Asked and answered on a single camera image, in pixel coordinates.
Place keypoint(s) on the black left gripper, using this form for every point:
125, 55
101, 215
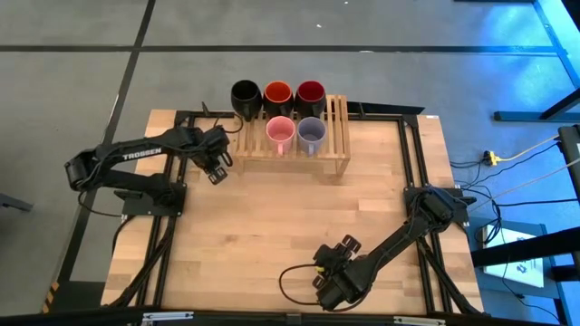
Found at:
209, 142

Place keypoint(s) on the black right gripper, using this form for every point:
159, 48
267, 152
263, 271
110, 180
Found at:
344, 285

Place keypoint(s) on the all-black coffee mug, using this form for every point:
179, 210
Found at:
246, 102

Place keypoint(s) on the pink coffee mug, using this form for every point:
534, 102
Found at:
280, 129

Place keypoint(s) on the black mug with orange interior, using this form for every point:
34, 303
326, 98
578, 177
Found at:
278, 93

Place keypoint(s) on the pale bluish coffee mug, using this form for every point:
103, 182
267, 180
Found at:
311, 131

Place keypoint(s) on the black mug with red interior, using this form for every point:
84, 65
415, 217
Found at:
311, 92

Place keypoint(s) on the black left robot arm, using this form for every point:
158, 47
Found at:
136, 154

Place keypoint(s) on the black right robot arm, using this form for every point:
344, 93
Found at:
399, 240

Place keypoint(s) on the slatted wooden mug rack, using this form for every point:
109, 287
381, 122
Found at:
340, 136

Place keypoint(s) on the white printed paper sheet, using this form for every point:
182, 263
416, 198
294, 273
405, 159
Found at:
514, 262

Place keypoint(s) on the yellow power plug block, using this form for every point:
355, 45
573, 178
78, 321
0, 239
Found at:
490, 158

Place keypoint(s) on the black diagonal beam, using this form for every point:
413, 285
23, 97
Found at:
521, 249

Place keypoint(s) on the grey furniture leg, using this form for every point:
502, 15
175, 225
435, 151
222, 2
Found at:
13, 202

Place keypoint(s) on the yellow black hazard tape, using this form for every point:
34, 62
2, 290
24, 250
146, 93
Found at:
50, 296

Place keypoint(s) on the black upright stand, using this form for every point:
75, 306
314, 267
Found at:
571, 154

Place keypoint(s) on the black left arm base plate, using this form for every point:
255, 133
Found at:
136, 206

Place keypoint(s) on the silver metal bracket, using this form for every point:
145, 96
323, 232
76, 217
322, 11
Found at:
419, 321
165, 316

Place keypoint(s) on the black aluminium rig frame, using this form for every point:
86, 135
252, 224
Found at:
405, 154

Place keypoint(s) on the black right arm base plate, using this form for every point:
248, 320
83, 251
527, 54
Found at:
457, 199

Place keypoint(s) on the dark floor frame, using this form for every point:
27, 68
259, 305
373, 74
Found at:
521, 116

